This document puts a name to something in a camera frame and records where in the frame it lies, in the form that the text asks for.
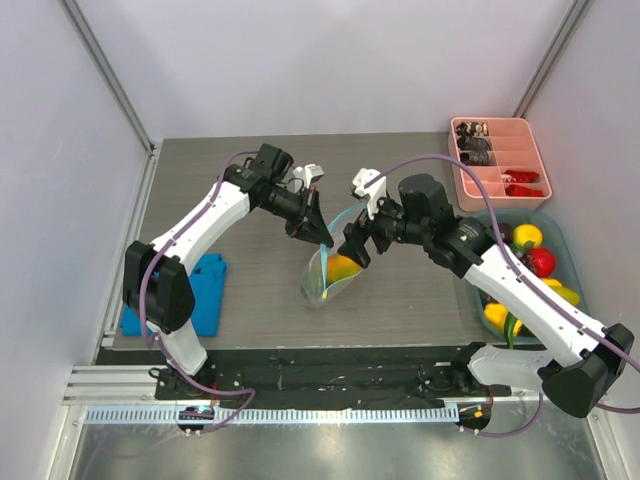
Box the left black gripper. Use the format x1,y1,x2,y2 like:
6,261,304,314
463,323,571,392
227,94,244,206
258,185,334,248

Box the orange green mango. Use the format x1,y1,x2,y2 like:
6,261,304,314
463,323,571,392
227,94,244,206
326,254,361,284

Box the clear zip top bag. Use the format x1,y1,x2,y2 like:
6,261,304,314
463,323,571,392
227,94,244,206
300,203,364,308

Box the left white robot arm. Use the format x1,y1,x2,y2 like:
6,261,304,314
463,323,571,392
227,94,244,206
122,144,333,399

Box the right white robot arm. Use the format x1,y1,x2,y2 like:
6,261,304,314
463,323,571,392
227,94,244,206
338,169,634,418

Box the blue folded cloth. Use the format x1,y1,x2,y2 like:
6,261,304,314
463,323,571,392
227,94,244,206
119,253,229,338

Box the black parts in tray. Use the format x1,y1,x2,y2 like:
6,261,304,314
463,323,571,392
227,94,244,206
454,121,492,167

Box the red clips in tray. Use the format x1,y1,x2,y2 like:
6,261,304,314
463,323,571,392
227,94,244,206
501,169,545,198

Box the pink compartment tray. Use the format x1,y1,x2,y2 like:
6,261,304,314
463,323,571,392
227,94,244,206
448,117,552,212

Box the yellow bell pepper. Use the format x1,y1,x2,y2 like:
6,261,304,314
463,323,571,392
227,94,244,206
513,224,544,249

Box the green chili pepper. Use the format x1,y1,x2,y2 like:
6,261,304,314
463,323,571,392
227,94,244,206
503,312,522,349

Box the blue fruit bin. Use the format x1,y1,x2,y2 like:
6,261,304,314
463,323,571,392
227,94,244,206
472,208,589,342

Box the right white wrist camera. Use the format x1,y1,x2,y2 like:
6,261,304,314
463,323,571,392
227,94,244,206
350,168,387,220

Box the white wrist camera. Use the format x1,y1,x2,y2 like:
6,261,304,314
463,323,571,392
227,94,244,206
292,164,324,192
350,168,387,220

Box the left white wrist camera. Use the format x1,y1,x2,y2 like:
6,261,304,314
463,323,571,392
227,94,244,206
292,164,324,192

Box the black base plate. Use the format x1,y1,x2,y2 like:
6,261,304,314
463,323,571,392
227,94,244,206
153,344,514,401

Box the white slotted cable duct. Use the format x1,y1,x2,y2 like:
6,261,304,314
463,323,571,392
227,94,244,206
84,404,459,425

